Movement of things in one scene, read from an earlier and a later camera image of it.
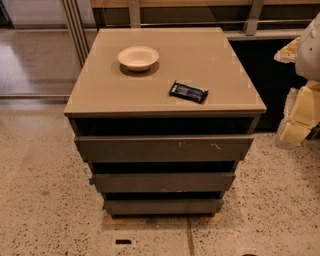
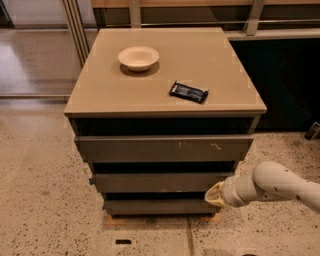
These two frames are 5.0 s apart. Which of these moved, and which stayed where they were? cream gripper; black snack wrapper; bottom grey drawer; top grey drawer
Moved: cream gripper
Stayed: top grey drawer; bottom grey drawer; black snack wrapper
